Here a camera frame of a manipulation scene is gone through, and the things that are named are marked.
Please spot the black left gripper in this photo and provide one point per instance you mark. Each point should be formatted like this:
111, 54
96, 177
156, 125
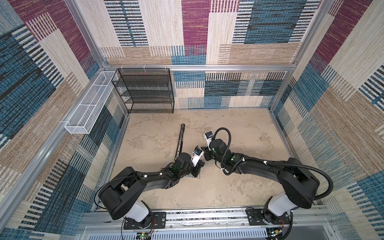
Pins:
197, 168

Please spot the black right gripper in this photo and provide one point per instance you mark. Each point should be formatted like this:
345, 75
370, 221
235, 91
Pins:
206, 153

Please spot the white staples tray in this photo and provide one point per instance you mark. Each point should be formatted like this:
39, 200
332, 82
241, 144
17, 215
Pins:
193, 177

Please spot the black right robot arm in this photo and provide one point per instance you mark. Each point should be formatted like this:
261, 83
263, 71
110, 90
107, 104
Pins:
299, 184

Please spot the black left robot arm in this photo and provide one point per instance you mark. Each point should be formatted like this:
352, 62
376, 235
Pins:
120, 195

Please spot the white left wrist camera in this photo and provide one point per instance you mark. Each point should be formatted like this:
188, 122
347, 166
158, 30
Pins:
197, 154

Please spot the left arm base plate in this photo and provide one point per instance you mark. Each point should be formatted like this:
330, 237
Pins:
154, 220

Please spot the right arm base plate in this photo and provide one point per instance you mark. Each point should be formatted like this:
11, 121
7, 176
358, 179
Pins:
259, 217

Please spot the black wire mesh shelf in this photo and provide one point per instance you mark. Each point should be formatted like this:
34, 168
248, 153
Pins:
145, 91

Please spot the white wire mesh basket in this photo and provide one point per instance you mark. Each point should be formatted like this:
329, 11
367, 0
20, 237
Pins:
88, 110

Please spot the aluminium mounting rail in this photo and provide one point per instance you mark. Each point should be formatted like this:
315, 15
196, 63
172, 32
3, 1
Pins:
227, 223

